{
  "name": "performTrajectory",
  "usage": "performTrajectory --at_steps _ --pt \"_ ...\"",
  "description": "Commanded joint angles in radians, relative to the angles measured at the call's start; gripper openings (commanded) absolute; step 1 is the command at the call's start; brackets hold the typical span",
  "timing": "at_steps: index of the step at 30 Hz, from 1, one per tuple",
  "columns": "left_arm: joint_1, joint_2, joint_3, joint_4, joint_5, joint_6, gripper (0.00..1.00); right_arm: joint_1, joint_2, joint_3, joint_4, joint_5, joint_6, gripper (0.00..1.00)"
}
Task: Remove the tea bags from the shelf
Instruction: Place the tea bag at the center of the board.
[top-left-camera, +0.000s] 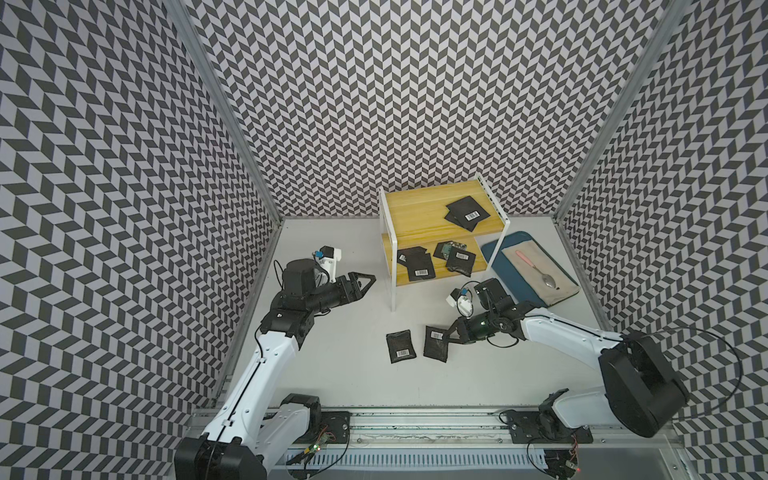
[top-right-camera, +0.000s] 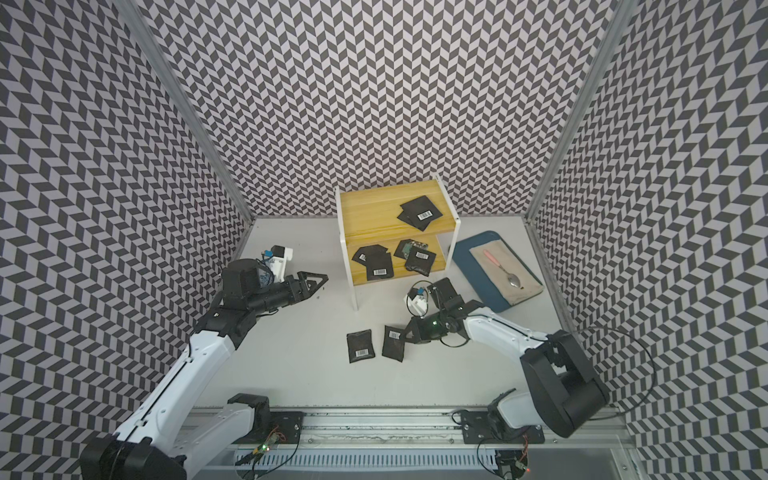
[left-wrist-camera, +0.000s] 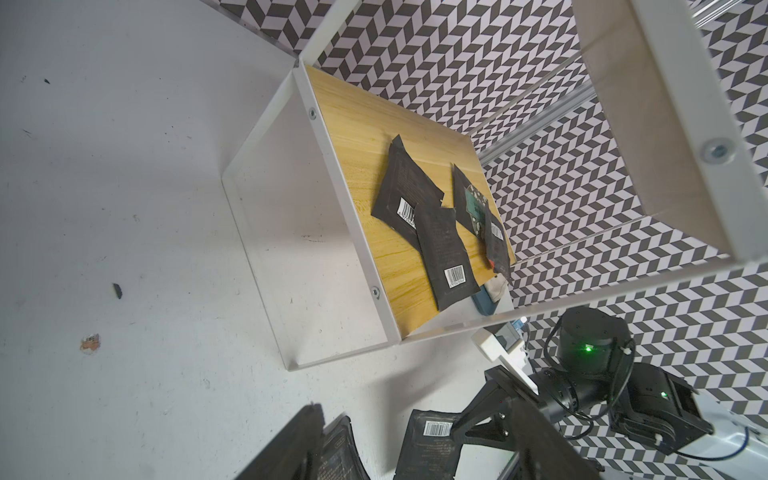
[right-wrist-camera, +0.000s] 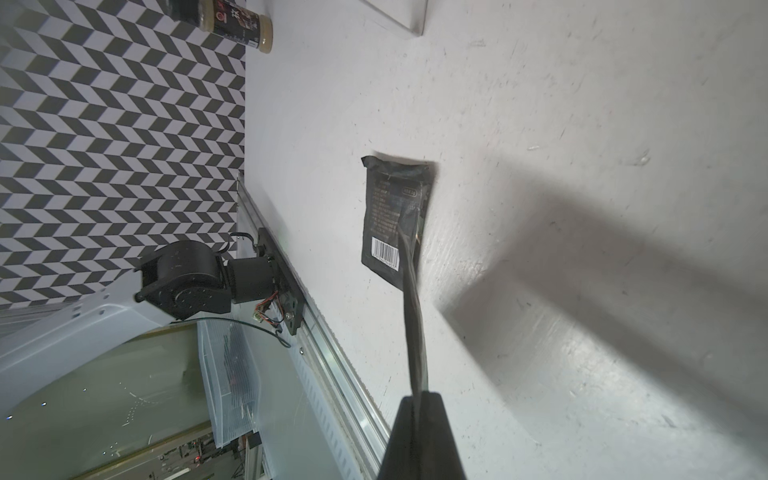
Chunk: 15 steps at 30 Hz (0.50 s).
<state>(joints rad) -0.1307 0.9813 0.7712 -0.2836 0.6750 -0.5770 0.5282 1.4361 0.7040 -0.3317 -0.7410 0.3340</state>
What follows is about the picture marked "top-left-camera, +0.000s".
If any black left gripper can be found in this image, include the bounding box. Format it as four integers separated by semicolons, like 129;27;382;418
306;271;376;314

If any wooden shelf white frame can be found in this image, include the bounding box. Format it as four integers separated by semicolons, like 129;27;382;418
378;174;510;311

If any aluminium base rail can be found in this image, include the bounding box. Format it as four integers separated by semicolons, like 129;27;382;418
272;407;697;479

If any pink handled metal spoon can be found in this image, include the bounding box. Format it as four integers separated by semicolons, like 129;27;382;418
515;250;558;290

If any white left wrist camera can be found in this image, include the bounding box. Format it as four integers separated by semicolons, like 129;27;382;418
312;246;342;284

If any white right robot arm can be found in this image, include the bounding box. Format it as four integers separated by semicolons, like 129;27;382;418
426;278;690;442

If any beige cloth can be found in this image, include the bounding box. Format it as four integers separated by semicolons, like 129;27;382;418
502;240;581;307

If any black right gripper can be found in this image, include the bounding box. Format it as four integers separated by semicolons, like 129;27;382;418
441;308;500;345

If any green label tea bag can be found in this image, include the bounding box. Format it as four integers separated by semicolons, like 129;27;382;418
444;212;479;232

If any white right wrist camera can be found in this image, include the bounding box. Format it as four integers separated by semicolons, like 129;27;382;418
446;288;474;318

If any blue tray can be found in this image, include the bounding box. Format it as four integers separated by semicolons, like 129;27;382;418
491;231;581;308

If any black tea bag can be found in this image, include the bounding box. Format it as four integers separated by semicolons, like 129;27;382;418
447;196;490;222
407;255;436;282
423;326;449;363
386;330;417;364
446;247;476;277
396;246;427;267

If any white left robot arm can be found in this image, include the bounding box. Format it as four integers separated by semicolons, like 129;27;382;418
173;247;376;479

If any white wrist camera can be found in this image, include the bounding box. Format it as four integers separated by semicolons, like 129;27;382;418
312;246;342;284
446;288;474;318

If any green tea bag lower back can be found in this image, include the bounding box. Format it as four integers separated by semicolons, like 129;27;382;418
433;240;467;261

